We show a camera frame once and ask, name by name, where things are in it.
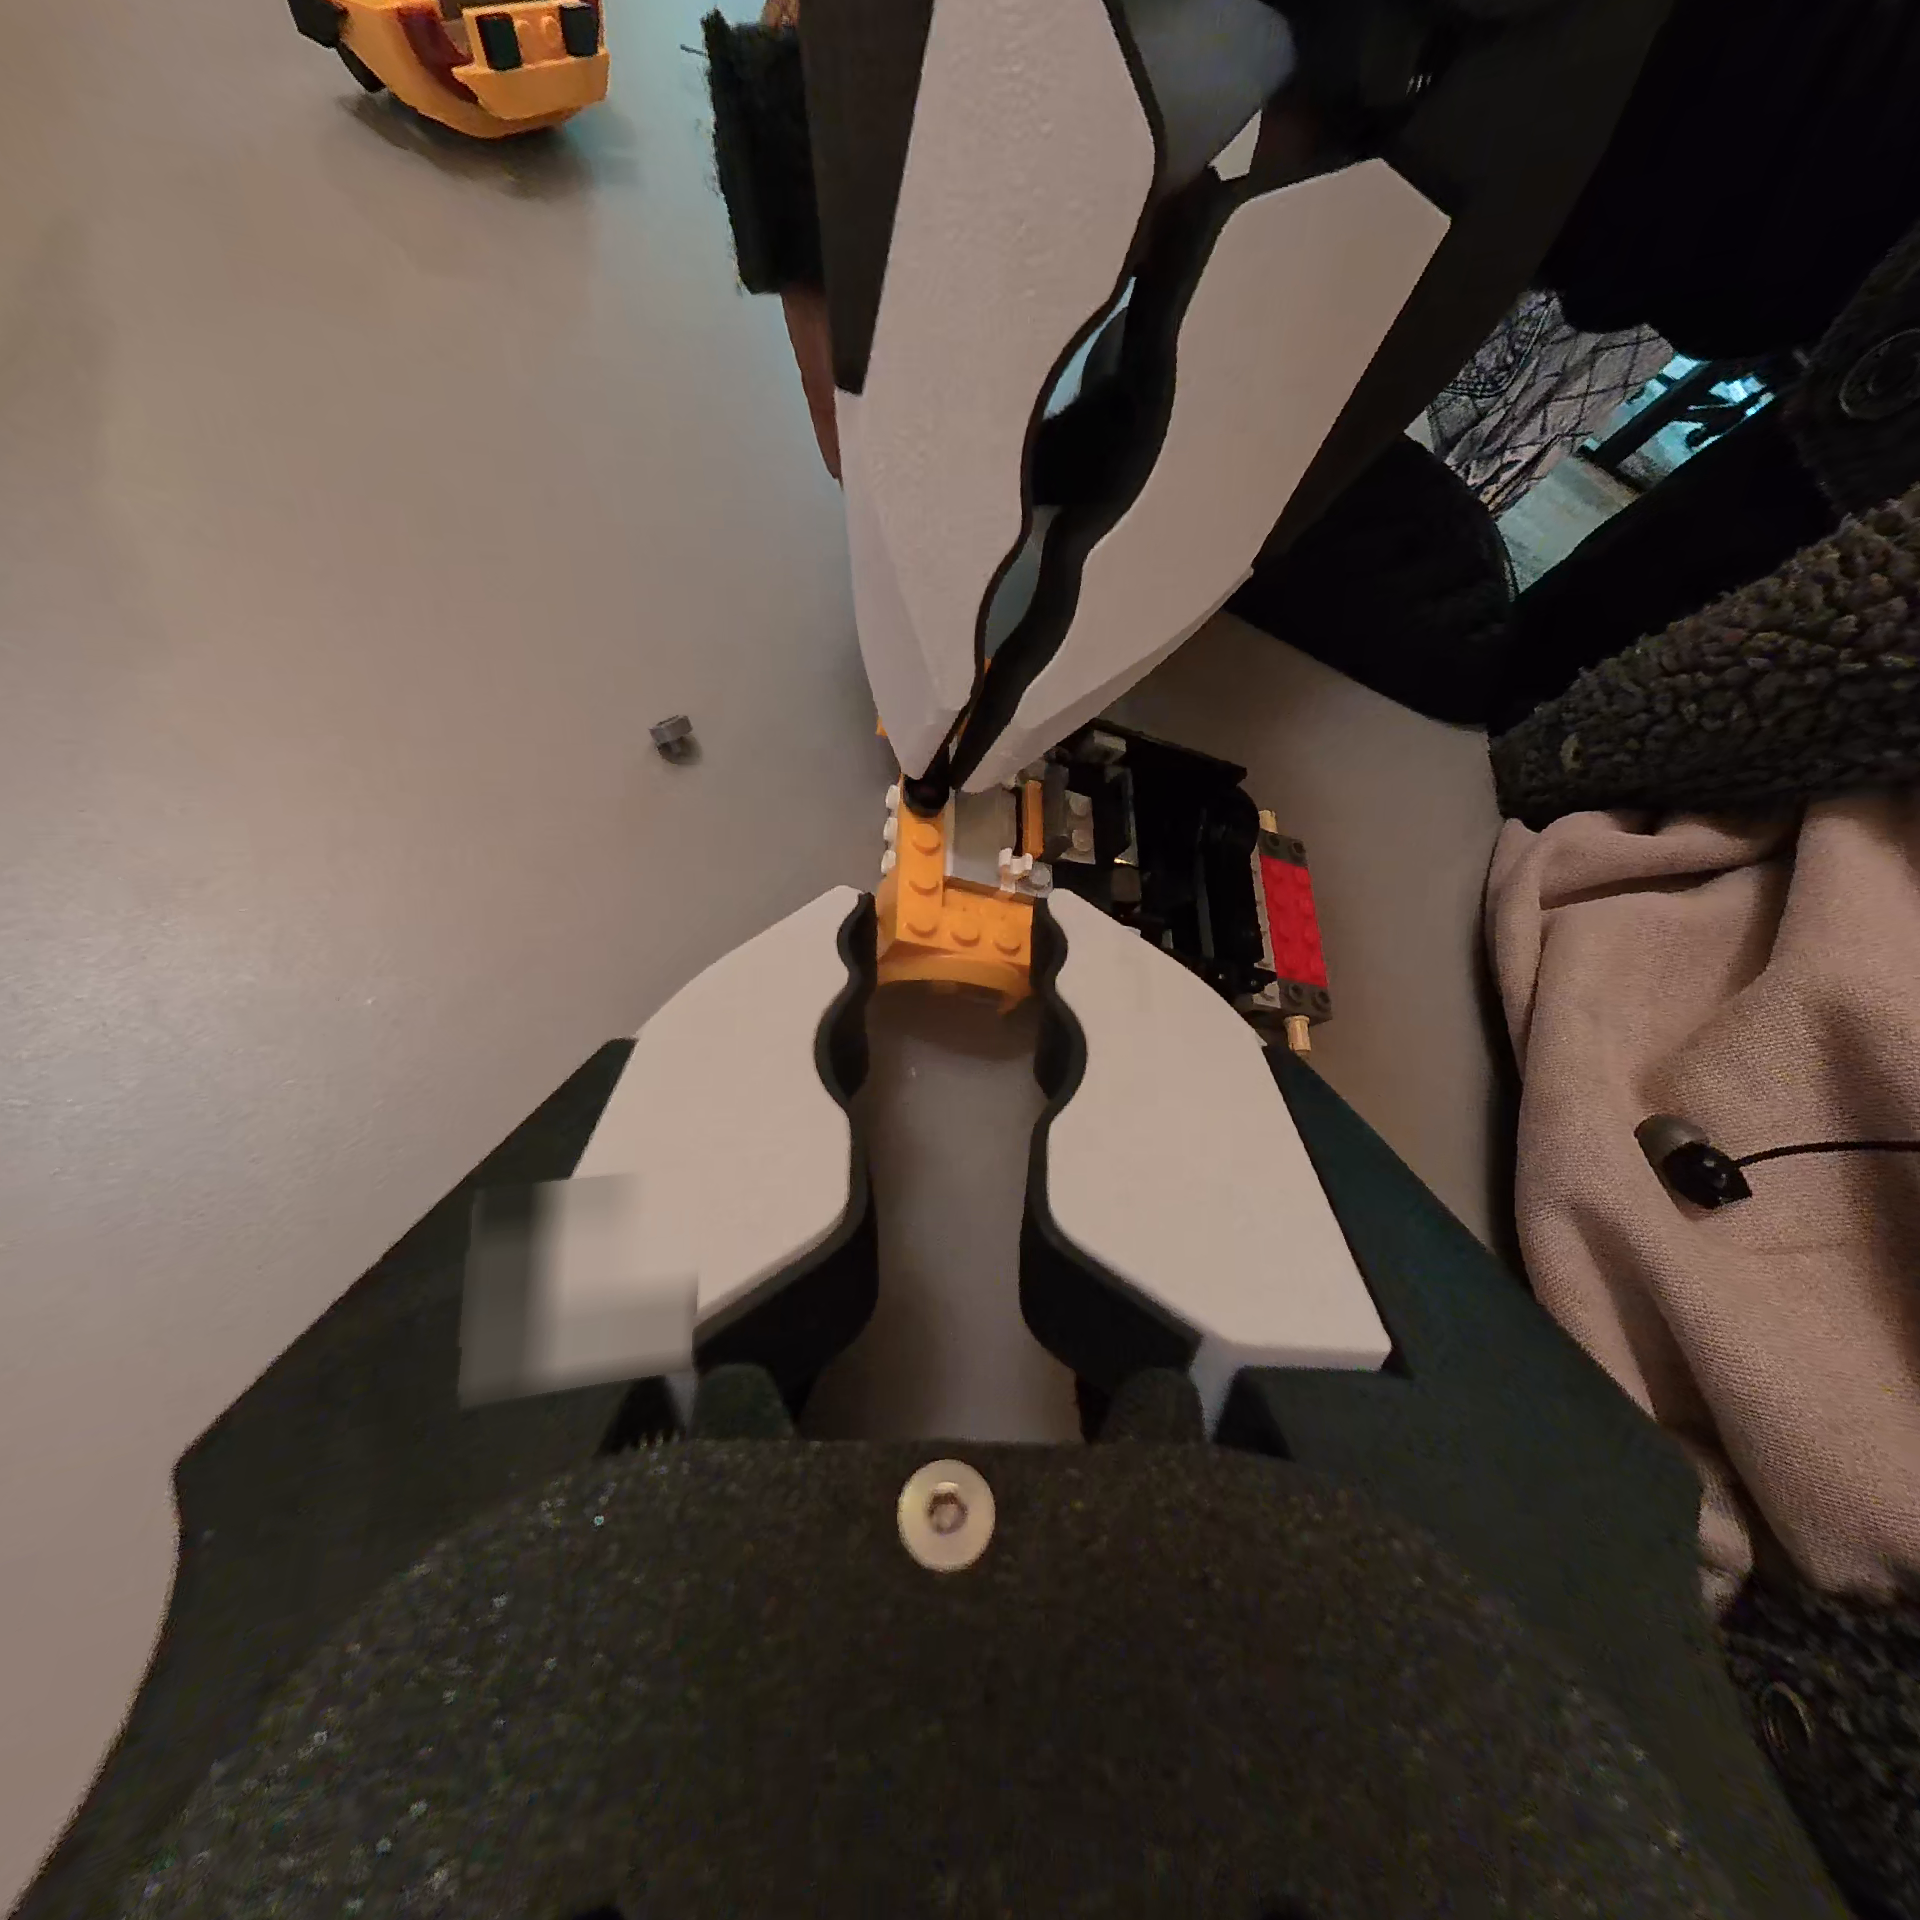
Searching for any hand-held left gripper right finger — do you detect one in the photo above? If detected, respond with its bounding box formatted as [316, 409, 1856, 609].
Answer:
[1025, 893, 1392, 1431]

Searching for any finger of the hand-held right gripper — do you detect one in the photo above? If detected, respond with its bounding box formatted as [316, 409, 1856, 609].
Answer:
[949, 153, 1456, 793]
[836, 0, 1169, 785]

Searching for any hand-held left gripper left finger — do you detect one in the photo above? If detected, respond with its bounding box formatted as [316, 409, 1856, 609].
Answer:
[576, 884, 882, 1409]

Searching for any orange lego wheel arch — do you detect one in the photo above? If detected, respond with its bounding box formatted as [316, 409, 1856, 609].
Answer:
[873, 877, 1041, 1025]

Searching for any orange black lego car body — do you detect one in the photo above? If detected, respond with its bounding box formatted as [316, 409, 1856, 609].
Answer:
[873, 720, 1337, 1063]

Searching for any person's right forearm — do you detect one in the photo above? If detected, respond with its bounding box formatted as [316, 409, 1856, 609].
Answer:
[1530, 0, 1920, 362]

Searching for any orange black lego car section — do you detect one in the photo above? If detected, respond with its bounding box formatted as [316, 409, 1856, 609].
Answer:
[288, 0, 616, 141]

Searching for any person's right hand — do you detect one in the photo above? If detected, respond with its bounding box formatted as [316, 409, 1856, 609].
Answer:
[786, 287, 848, 483]

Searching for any black textured wrist rest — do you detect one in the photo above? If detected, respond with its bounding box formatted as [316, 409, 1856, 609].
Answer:
[1227, 435, 1520, 730]

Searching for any person's pale hoodie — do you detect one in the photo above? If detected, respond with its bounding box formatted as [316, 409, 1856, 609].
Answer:
[1486, 796, 1920, 1613]

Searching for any black earphone cable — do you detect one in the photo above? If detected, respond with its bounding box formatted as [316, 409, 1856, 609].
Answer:
[1633, 1111, 1920, 1220]

